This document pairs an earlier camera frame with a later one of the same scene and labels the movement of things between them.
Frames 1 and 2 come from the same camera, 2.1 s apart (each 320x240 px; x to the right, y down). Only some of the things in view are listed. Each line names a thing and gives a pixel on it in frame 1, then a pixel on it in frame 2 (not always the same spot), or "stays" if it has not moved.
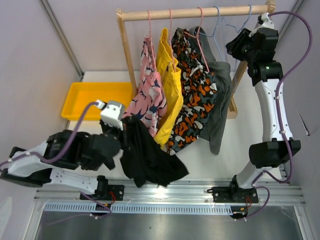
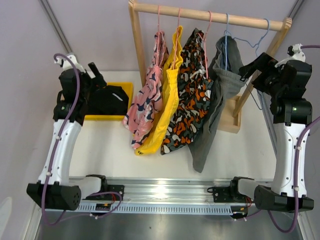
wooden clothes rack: [268, 7] to [233, 106]
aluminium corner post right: [291, 16] stays
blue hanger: [233, 26] to [256, 46]
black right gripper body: [242, 49] to [268, 81]
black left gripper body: [106, 128] to [91, 85]
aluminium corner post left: [45, 5] stays
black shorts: [143, 159] to [109, 100]
